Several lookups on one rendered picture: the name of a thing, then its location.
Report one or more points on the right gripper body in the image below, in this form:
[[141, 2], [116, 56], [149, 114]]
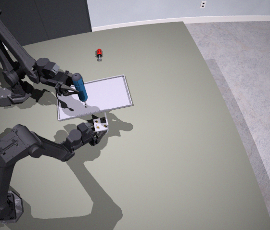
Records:
[[94, 139]]

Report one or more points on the dark blue electric nut driver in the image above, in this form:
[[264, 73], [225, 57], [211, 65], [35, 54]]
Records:
[[79, 85]]

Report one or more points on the white shallow rectangular tray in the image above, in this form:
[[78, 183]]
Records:
[[103, 95]]

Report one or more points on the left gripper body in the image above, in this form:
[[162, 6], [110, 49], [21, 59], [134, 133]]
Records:
[[63, 80]]

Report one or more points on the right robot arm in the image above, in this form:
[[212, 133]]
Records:
[[30, 143]]

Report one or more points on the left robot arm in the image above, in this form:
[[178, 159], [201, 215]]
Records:
[[43, 71]]

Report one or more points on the grey and white l-shaped bracket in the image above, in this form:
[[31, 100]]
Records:
[[101, 124]]

